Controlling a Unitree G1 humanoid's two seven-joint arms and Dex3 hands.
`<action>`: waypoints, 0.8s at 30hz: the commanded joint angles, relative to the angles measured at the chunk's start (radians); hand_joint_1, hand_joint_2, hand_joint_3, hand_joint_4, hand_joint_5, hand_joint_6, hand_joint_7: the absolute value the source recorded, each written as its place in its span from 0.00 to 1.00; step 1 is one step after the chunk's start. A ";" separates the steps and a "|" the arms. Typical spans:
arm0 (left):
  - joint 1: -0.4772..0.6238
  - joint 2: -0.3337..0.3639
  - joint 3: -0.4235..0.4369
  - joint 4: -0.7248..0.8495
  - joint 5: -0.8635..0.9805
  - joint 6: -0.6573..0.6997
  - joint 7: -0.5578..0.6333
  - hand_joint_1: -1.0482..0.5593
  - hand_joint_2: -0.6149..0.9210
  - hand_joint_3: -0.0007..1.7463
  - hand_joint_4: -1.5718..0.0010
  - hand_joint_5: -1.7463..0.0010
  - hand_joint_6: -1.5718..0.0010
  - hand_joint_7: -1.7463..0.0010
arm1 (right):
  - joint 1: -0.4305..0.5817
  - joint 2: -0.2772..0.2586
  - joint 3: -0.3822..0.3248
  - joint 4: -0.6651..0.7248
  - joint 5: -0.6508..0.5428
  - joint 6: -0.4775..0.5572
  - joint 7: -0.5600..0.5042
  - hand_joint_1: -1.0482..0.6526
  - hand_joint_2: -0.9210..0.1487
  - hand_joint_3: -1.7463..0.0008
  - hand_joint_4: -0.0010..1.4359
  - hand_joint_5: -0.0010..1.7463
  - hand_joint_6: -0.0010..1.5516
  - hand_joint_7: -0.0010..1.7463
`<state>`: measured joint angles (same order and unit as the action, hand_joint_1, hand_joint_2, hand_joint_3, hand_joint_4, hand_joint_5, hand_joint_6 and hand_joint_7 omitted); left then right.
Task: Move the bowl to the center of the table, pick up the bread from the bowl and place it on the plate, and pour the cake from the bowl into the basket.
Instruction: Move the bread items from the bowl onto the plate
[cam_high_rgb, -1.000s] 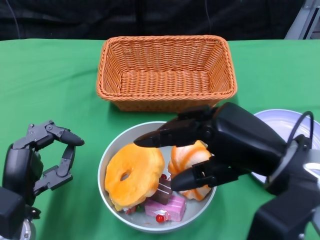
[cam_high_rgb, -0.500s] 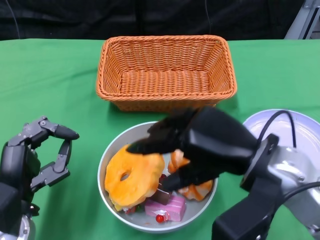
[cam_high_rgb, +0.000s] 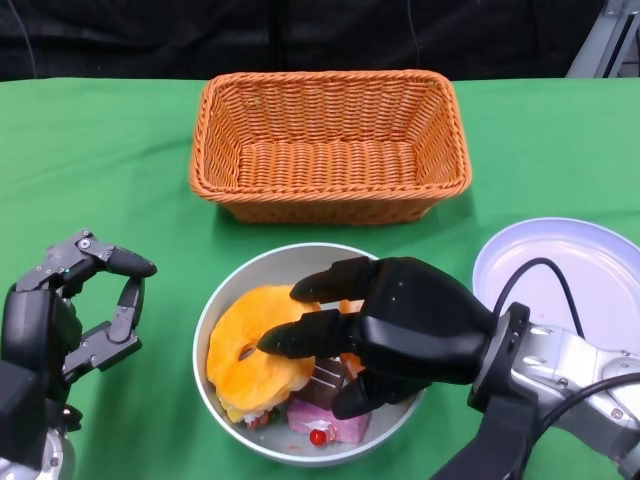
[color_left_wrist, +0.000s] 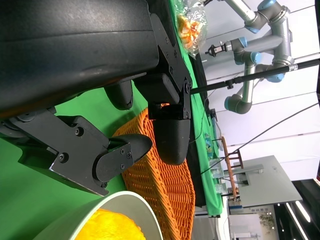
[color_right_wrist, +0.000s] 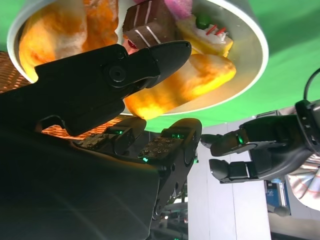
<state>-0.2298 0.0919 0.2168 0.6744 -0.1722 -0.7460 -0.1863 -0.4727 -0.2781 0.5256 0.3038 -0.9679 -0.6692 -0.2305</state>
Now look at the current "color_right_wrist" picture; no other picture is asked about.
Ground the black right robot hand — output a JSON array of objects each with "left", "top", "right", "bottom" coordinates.
[{"left": 0, "top": 40, "right": 203, "bottom": 240}]

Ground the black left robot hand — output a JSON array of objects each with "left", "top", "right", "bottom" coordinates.
[{"left": 201, "top": 113, "right": 313, "bottom": 185}]

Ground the pale grey-green bowl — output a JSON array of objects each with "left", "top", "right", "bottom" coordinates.
[{"left": 6, "top": 0, "right": 270, "bottom": 116}]

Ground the orange ring donut bread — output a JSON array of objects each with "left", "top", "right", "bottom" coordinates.
[{"left": 123, "top": 53, "right": 237, "bottom": 120}]

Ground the orange white swirl bun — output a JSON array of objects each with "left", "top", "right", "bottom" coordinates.
[{"left": 18, "top": 0, "right": 118, "bottom": 76}]

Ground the orange wicker basket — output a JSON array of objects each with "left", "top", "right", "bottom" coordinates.
[{"left": 0, "top": 51, "right": 126, "bottom": 141}]

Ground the yellow cake slice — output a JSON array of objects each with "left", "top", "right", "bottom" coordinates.
[{"left": 176, "top": 14, "right": 235, "bottom": 58}]

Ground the brown chocolate cake slice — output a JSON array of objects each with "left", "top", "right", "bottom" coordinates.
[{"left": 122, "top": 0, "right": 176, "bottom": 50}]

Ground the magenta pink cake slice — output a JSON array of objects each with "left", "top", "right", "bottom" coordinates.
[{"left": 132, "top": 0, "right": 195, "bottom": 21}]

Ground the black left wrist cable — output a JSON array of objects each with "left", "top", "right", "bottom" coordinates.
[{"left": 303, "top": 68, "right": 320, "bottom": 102}]

